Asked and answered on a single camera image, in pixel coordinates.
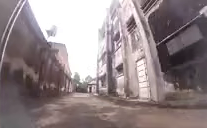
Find small white building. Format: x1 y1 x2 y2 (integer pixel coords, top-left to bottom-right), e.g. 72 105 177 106
86 79 98 94

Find distant green trees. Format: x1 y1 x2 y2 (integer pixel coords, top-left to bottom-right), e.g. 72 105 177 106
72 71 94 94

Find tall pale concrete building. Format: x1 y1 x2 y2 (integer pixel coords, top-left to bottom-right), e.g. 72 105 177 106
96 0 207 103

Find brown dirt road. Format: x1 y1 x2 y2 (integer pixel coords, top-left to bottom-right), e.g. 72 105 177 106
0 92 207 128

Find old low grey building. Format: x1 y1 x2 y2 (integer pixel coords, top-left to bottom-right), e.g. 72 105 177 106
0 0 75 101

